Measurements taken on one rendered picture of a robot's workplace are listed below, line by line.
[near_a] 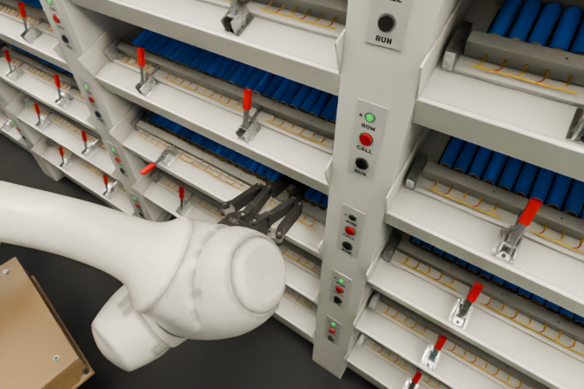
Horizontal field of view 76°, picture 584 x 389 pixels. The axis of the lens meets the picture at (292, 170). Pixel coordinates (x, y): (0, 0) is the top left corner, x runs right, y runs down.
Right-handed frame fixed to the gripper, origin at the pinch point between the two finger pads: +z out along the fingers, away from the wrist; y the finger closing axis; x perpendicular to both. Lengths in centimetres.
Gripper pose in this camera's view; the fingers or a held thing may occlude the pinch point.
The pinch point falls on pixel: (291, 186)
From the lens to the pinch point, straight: 74.6
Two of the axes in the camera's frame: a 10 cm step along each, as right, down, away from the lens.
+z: 5.4, -4.5, 7.1
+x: -0.9, 8.1, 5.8
